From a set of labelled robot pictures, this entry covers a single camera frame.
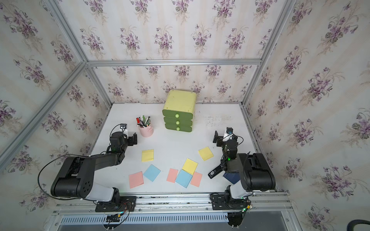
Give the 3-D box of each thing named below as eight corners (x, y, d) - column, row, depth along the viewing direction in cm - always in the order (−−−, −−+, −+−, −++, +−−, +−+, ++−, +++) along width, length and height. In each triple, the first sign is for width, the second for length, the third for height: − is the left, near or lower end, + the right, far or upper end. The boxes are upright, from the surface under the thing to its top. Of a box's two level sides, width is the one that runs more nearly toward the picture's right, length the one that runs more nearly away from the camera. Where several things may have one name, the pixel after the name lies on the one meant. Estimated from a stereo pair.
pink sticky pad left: (130, 188, 82) (129, 187, 80) (129, 176, 86) (128, 174, 85) (144, 184, 83) (143, 183, 82) (142, 172, 88) (141, 170, 86)
